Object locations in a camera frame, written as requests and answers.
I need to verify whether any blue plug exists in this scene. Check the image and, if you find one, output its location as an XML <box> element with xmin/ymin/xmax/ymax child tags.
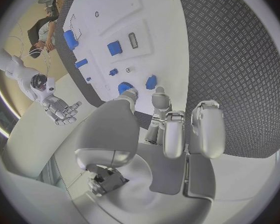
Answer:
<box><xmin>145</xmin><ymin>75</ymin><xmax>158</xmax><ymax>90</ymax></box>

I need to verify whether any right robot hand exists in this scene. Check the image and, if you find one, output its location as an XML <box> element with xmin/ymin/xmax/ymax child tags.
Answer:
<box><xmin>40</xmin><ymin>95</ymin><xmax>83</xmax><ymax>126</ymax></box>

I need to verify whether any white task board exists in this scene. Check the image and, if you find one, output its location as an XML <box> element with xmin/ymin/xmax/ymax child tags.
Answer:
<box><xmin>56</xmin><ymin>0</ymin><xmax>191</xmax><ymax>117</ymax></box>

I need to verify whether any person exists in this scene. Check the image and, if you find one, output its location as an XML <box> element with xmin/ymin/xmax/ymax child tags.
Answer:
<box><xmin>28</xmin><ymin>16</ymin><xmax>59</xmax><ymax>59</ymax></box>

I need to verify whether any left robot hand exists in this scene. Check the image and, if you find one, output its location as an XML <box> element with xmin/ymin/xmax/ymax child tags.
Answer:
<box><xmin>71</xmin><ymin>86</ymin><xmax>226</xmax><ymax>224</ymax></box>

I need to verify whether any large blue rounded block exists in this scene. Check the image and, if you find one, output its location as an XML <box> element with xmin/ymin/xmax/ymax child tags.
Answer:
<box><xmin>63</xmin><ymin>29</ymin><xmax>80</xmax><ymax>51</ymax></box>

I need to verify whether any white cable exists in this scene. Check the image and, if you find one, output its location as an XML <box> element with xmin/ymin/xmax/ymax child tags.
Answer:
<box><xmin>24</xmin><ymin>50</ymin><xmax>49</xmax><ymax>59</ymax></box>
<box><xmin>19</xmin><ymin>48</ymin><xmax>52</xmax><ymax>77</ymax></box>

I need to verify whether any blue gear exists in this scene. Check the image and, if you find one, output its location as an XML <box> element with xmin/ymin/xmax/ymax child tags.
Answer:
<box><xmin>118</xmin><ymin>81</ymin><xmax>135</xmax><ymax>95</ymax></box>

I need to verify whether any blue cylinder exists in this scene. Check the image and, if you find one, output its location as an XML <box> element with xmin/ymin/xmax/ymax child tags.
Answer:
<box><xmin>74</xmin><ymin>58</ymin><xmax>89</xmax><ymax>69</ymax></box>

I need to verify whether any blue square block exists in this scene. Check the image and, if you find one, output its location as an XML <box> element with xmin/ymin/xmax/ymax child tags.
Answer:
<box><xmin>106</xmin><ymin>40</ymin><xmax>124</xmax><ymax>57</ymax></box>

